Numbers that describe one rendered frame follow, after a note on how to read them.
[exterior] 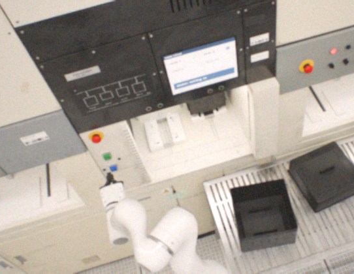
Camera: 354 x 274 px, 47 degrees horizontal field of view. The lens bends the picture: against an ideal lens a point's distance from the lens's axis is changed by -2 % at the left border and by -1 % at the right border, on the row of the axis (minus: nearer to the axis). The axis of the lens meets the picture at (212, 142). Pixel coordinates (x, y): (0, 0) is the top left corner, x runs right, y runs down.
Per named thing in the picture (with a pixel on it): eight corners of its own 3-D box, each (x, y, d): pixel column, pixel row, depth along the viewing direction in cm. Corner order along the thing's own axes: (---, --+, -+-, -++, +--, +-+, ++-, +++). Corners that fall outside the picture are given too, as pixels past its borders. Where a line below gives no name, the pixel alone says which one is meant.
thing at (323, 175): (315, 213, 206) (317, 201, 196) (286, 169, 223) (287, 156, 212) (364, 190, 211) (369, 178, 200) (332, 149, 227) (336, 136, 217)
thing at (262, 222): (231, 203, 215) (228, 187, 201) (283, 194, 215) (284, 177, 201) (241, 253, 198) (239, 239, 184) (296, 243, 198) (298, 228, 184)
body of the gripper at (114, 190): (106, 216, 172) (103, 194, 179) (129, 209, 173) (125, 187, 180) (100, 208, 166) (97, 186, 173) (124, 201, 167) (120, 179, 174)
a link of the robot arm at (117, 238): (128, 206, 167) (106, 209, 164) (134, 234, 160) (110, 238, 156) (127, 216, 173) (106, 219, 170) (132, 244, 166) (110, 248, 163)
